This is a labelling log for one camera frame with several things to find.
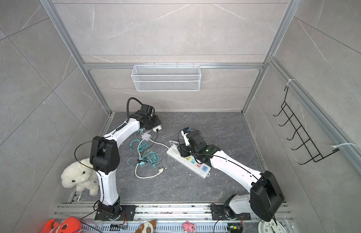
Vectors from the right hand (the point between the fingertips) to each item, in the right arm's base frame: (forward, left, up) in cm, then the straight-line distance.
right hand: (183, 146), depth 82 cm
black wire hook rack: (-4, -56, +16) cm, 59 cm away
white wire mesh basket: (+47, +11, +15) cm, 51 cm away
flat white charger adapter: (+18, +27, -14) cm, 35 cm away
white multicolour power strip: (-9, -11, -13) cm, 19 cm away
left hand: (+22, +15, -1) cm, 27 cm away
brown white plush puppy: (-37, +18, -12) cm, 42 cm away
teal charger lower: (-4, +26, -13) cm, 29 cm away
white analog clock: (-37, -40, -12) cm, 56 cm away
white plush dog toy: (-16, +50, +3) cm, 53 cm away
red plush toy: (-36, +52, -7) cm, 64 cm away
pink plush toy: (-37, -2, -12) cm, 39 cm away
